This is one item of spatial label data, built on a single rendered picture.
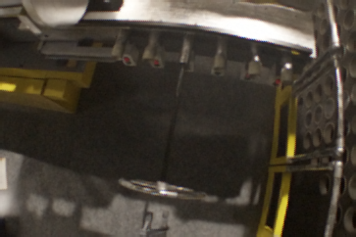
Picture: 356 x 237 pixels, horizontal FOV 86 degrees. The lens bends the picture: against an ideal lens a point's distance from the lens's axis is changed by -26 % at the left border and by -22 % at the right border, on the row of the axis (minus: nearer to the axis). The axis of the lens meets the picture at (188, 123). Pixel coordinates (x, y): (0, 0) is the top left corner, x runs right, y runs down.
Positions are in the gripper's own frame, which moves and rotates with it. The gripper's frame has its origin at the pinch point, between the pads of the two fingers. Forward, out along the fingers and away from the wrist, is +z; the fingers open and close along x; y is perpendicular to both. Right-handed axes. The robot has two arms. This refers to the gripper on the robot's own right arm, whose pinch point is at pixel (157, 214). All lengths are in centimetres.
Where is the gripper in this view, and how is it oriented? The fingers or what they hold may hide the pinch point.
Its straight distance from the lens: 108.8
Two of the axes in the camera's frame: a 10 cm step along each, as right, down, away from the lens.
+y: -8.9, -0.6, 4.4
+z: 1.6, -9.7, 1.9
